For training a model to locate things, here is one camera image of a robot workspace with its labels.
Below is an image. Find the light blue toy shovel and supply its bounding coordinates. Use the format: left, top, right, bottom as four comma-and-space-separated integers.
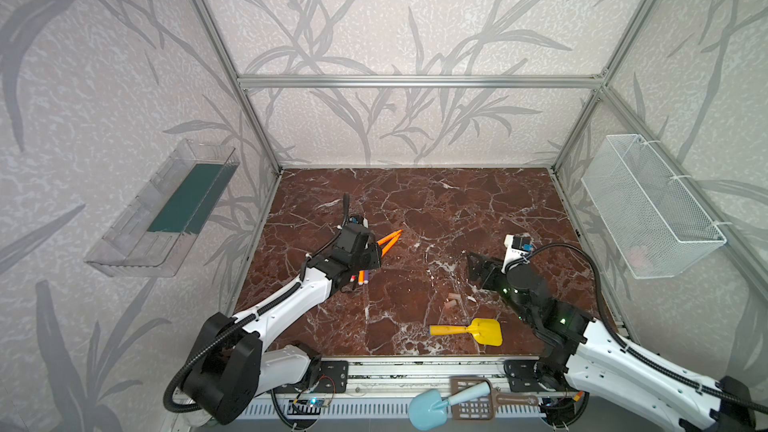
408, 382, 491, 431

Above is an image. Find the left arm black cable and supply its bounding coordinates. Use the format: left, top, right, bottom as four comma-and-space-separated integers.
163, 193, 352, 415

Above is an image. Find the clear plastic wall shelf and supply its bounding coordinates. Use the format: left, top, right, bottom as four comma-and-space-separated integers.
84, 139, 240, 278

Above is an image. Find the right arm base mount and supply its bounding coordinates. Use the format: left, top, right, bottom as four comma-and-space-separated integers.
503, 358, 569, 393

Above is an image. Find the yellow toy shovel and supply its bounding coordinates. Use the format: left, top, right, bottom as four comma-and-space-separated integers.
429, 318, 503, 347

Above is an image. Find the small circuit board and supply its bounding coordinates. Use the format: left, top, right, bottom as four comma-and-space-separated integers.
287, 397, 328, 416

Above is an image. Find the brown toy rake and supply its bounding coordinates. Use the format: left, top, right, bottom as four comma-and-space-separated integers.
450, 376, 541, 421

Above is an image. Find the white wire basket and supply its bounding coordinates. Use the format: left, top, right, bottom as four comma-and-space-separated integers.
582, 134, 727, 280

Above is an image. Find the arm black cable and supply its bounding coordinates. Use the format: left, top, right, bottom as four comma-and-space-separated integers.
519, 242, 768, 416
163, 193, 352, 415

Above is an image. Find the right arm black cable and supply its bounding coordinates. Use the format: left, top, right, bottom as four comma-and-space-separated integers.
519, 242, 768, 416

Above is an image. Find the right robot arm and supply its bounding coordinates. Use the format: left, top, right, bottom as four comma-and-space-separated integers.
467, 249, 767, 431

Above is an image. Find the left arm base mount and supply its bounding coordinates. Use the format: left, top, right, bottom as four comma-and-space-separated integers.
301, 360, 350, 394

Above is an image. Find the aluminium front rail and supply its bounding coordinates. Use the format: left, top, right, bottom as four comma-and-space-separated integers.
161, 355, 679, 422

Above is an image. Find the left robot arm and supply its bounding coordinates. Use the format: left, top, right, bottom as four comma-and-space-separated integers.
162, 223, 383, 425

